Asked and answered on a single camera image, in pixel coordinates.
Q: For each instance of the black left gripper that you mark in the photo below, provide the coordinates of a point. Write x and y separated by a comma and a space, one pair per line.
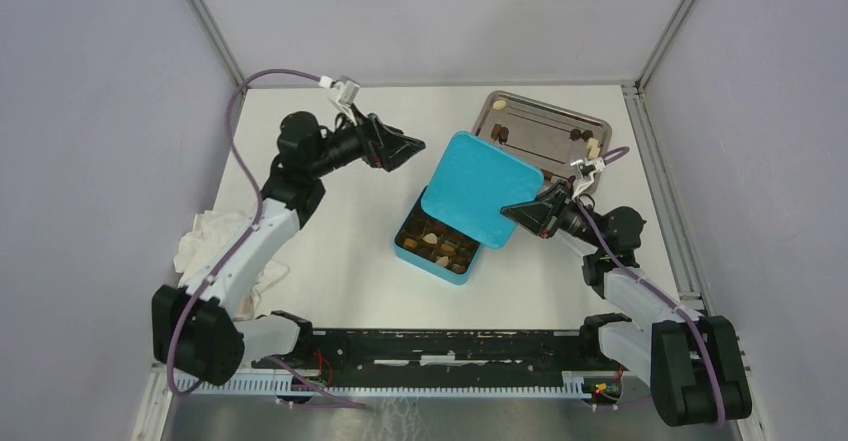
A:
383, 146

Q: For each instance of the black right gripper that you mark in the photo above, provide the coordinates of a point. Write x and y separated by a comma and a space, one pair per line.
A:
540, 216

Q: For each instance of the teal box lid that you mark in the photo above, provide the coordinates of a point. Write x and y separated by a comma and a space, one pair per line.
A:
472, 182

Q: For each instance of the teal chocolate box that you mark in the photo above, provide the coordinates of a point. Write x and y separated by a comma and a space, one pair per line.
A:
435, 247

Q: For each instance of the steel serving tongs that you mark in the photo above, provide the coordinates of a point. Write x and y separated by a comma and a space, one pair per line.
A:
575, 245

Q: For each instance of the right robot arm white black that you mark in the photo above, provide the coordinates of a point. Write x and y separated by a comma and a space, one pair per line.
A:
691, 362

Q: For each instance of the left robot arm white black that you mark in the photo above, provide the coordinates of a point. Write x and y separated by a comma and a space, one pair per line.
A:
194, 326

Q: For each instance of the steel tray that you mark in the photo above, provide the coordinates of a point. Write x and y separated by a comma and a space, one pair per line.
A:
544, 135

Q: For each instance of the white cloth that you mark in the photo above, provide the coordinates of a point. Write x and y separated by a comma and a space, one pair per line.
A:
211, 230

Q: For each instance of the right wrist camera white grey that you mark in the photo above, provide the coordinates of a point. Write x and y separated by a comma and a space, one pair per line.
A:
587, 170

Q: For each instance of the wrist camera white grey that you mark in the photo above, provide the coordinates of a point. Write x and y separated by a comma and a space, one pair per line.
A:
341, 93
587, 170

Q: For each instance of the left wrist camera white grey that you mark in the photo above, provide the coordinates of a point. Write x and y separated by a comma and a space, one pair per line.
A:
341, 93

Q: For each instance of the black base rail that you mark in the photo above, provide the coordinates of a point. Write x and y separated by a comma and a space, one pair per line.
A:
372, 358

